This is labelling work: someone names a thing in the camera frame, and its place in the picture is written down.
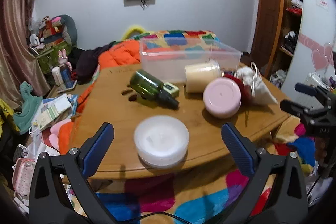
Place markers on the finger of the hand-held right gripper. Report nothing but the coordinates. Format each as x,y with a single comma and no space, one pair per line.
304,89
290,106

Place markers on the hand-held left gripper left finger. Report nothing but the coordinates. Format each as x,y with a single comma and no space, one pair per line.
101,145

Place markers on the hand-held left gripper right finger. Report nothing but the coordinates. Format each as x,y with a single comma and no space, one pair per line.
236,145

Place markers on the dark green spray bottle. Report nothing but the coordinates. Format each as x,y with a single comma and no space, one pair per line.
145,83

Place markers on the clear jar with cream contents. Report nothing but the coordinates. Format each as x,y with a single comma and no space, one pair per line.
199,78

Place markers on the clear plastic storage bin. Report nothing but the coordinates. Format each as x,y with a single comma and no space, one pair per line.
157,66

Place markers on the wooden desktop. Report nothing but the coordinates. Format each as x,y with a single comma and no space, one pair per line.
110,113

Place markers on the red fluffy ornament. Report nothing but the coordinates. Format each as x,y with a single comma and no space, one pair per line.
246,96

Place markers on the dark clothes on shelf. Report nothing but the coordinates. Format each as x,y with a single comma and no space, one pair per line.
290,43

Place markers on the pink round container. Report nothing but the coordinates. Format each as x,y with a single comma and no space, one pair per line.
221,98

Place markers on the pile of paper booklets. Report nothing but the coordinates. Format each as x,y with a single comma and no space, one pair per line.
55,111

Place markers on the white round plastic lid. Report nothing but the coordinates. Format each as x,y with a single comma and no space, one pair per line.
160,140

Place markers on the white wardrobe with pink hearts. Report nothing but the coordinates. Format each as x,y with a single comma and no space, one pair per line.
312,29

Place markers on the white tablet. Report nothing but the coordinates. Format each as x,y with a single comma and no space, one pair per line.
69,85

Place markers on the wooden shelf unit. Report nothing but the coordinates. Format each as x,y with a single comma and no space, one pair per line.
286,19

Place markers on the colourful patchwork blanket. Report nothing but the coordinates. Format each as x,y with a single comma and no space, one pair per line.
157,197

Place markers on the blue bottle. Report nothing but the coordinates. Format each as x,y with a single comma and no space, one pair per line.
65,75

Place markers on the red cloth on shelf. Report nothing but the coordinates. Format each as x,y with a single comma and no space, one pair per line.
294,11

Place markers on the brown wooden door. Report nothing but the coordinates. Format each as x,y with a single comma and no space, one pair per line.
267,16

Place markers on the green dinosaur toy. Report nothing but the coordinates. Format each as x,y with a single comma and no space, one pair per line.
27,108

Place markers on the white bottle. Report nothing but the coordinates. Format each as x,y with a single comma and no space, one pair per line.
56,75

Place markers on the pink dotted pouch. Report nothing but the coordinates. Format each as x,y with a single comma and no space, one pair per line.
23,174

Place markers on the small dotted game tile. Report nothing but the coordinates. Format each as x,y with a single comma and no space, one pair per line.
172,90

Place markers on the dark purple clothing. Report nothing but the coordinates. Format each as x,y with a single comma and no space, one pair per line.
86,61

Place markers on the white cloth on shelf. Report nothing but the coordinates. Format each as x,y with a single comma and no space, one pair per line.
297,1

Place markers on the orange puffer jacket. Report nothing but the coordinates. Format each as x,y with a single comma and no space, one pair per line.
118,56

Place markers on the pink bunny toy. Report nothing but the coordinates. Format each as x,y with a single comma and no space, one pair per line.
63,58

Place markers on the green patterned box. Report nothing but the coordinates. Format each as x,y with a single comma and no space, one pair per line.
50,56

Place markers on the grey round cushion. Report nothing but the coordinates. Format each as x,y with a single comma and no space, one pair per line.
69,29

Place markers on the yellow foam loop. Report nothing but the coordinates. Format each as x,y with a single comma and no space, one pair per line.
132,28

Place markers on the patchwork plush toy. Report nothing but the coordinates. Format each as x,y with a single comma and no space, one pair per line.
50,27

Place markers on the pink curtain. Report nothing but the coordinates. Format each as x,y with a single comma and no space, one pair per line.
15,43

